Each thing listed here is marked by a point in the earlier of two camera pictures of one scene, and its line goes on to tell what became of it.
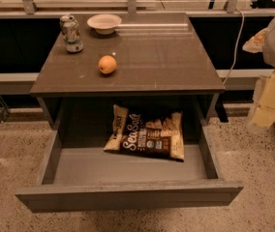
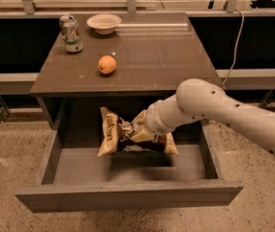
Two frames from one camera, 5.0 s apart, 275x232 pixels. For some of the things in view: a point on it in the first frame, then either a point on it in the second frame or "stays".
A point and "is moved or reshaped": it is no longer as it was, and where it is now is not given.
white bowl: (105, 23) stays
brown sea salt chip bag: (161, 136) is moved or reshaped
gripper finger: (256, 43) to (127, 129)
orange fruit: (106, 64) stays
